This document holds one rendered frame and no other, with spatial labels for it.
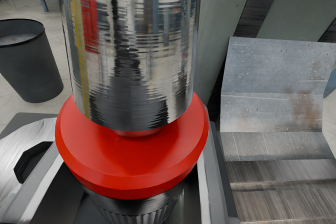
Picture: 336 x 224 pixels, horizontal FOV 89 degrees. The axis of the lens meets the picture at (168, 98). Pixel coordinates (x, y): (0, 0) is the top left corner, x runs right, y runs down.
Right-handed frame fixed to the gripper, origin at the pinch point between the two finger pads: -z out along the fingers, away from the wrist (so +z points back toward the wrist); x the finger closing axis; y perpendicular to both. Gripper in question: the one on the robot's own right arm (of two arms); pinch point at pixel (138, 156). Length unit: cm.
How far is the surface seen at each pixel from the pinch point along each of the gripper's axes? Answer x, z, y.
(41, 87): 110, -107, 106
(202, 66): -10.9, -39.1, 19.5
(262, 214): -20.7, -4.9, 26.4
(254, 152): -26.9, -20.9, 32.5
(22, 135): 11.1, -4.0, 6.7
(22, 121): 13.2, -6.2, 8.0
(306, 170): -33.3, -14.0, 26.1
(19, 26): 134, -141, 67
